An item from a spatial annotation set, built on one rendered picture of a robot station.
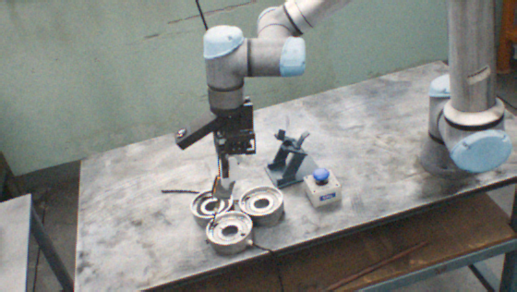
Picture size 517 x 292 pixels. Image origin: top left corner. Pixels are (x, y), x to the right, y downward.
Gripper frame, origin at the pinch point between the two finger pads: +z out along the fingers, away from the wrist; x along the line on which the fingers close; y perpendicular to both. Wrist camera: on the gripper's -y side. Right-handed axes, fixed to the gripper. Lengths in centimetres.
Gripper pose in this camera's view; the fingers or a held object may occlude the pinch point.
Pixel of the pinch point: (222, 181)
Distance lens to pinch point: 118.7
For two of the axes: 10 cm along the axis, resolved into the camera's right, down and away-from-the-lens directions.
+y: 9.7, -1.5, 1.7
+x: -2.2, -5.4, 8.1
